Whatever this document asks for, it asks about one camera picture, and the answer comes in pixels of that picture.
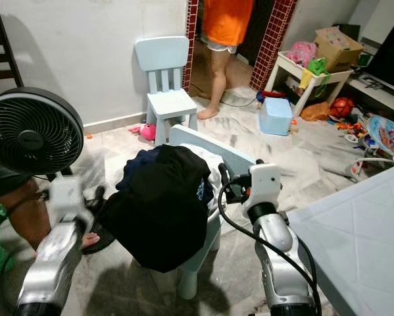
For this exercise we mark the cardboard box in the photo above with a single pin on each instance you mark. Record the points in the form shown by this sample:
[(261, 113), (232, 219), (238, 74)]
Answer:
[(340, 49)]

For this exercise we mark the white TV console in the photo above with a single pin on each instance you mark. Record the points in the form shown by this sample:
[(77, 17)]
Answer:
[(377, 92)]

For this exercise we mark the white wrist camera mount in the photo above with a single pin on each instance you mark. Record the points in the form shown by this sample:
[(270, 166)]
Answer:
[(264, 184), (70, 197)]

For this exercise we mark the navy garment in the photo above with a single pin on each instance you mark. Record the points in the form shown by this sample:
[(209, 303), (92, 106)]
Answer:
[(134, 164)]

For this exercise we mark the red ball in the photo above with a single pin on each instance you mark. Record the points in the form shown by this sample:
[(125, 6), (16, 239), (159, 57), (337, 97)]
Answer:
[(341, 107)]

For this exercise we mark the light blue child chair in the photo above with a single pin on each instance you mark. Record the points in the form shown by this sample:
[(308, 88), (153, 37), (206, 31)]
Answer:
[(169, 102), (236, 155)]

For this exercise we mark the orange plastic bag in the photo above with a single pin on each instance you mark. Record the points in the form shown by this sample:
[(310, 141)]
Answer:
[(315, 112)]

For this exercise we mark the pink bag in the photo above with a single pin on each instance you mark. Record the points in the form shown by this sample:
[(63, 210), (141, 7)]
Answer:
[(302, 54)]

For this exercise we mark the small yellow cloth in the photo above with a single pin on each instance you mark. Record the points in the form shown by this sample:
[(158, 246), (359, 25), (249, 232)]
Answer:
[(306, 79)]

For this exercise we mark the black garment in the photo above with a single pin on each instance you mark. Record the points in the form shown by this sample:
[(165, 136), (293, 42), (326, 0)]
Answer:
[(157, 217)]

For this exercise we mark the pink plush toy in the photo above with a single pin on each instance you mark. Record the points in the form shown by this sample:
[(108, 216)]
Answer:
[(147, 131)]

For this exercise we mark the child in orange shirt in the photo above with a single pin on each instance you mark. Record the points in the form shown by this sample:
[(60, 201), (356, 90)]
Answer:
[(226, 23)]

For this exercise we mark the red floor toy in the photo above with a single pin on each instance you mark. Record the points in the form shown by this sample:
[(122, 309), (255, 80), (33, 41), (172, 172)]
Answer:
[(272, 94)]

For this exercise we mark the white garment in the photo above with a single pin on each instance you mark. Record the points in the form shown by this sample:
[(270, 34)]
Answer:
[(215, 171)]

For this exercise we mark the white folding table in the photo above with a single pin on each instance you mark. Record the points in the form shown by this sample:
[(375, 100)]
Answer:
[(354, 243)]

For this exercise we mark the white kids table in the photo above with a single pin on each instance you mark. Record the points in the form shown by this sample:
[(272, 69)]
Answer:
[(282, 69)]

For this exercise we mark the dark wooden chair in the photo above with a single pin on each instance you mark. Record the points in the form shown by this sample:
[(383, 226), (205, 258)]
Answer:
[(9, 59)]

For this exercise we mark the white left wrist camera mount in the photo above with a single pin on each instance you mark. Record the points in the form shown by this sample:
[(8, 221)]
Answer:
[(70, 197)]

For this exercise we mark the adult person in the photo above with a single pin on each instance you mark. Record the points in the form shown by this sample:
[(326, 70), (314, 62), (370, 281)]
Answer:
[(32, 217)]

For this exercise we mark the black standing fan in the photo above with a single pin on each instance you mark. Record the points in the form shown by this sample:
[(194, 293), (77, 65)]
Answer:
[(32, 131)]

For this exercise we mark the light blue plastic stool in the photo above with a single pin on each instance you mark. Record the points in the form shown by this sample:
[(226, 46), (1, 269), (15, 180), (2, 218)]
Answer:
[(276, 117)]

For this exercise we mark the black television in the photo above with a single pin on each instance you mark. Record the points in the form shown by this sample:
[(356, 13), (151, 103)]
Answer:
[(391, 62)]

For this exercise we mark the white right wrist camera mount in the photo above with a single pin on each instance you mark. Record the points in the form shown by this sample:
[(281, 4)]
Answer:
[(264, 184)]

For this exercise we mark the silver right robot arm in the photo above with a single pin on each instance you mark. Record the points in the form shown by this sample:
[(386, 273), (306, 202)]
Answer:
[(282, 263)]

